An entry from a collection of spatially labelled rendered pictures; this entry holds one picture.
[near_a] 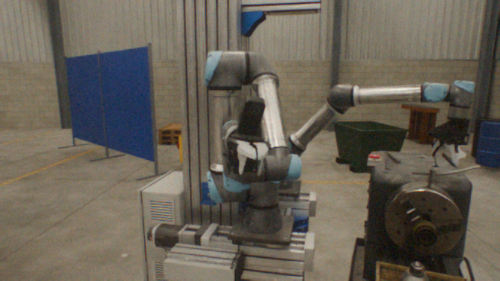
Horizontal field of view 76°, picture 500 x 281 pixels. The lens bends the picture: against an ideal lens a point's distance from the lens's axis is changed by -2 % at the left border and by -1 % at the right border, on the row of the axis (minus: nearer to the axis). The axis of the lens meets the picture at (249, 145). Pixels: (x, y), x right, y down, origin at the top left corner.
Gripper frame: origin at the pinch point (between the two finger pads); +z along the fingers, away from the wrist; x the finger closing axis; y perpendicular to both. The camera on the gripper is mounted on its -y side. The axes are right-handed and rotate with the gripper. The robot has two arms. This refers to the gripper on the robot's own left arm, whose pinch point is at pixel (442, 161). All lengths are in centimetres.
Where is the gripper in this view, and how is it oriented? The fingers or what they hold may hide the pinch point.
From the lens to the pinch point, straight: 166.6
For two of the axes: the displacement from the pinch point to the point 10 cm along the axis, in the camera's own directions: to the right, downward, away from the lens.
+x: -1.3, -2.4, 9.6
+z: -0.9, 9.7, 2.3
